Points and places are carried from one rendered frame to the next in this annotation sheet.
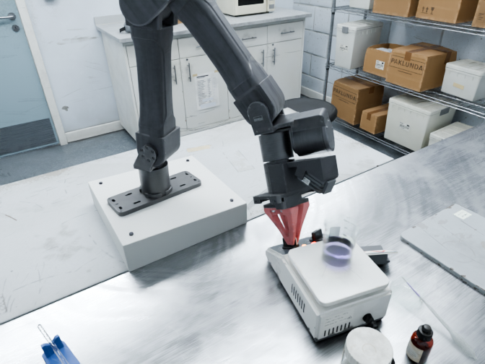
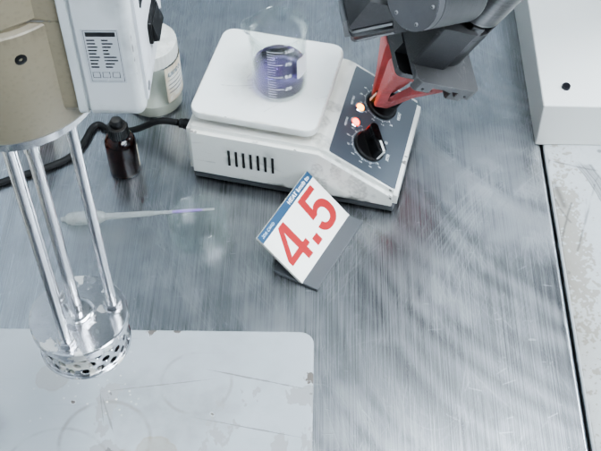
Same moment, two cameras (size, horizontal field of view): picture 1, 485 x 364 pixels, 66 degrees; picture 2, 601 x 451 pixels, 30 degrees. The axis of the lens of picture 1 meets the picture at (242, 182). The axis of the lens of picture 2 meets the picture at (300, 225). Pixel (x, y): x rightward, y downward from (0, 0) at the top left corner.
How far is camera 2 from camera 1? 1.20 m
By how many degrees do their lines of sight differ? 83
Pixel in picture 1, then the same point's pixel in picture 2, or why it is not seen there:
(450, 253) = (203, 367)
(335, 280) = (246, 59)
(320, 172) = not seen: outside the picture
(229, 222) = (533, 97)
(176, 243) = (520, 16)
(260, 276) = not seen: hidden behind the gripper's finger
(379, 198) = (452, 422)
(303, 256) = (316, 55)
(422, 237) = (274, 363)
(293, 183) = not seen: hidden behind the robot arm
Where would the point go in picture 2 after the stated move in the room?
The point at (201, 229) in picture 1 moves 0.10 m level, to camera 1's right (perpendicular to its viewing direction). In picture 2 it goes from (528, 45) to (483, 102)
